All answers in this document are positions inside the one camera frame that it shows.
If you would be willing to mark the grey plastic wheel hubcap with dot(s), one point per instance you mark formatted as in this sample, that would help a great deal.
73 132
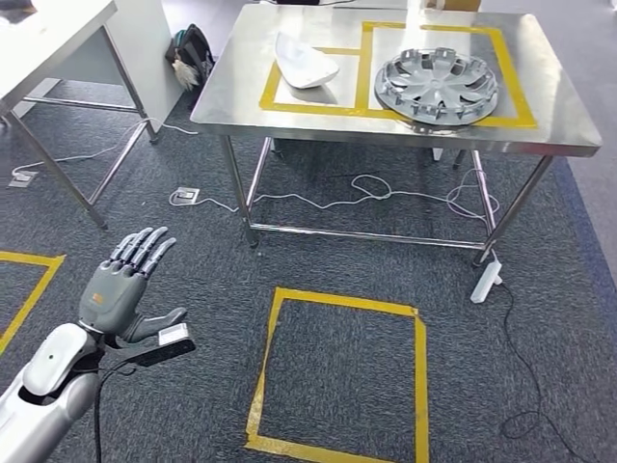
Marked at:
436 86

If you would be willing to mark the metal floor socket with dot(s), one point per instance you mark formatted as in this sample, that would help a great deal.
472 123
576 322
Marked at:
185 196
23 179

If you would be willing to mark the large yellow tabletop tape square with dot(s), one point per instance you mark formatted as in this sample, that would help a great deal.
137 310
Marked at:
517 83

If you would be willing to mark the steel workbench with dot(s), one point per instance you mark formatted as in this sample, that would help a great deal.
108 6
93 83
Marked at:
231 96

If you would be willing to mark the white power strip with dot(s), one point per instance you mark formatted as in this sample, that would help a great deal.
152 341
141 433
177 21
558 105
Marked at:
486 281

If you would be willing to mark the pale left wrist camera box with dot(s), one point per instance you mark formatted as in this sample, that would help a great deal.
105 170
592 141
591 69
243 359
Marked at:
173 334

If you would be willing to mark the small yellow tabletop tape square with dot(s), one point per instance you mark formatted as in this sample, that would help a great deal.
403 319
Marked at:
313 108

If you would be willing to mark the yellow floor tape square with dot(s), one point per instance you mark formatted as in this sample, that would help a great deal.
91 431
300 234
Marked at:
419 383

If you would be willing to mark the white desk with steel legs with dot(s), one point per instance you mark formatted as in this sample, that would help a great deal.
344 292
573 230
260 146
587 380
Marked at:
57 38

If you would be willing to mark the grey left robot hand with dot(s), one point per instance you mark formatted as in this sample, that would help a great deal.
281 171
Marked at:
113 300

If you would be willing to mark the white furry bag pendant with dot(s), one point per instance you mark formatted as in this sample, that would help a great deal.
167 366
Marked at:
185 73

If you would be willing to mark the white plastic panel part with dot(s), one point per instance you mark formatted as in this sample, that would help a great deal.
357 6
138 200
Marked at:
303 67

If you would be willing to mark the black bag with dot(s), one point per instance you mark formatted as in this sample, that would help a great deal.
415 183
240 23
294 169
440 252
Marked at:
197 45

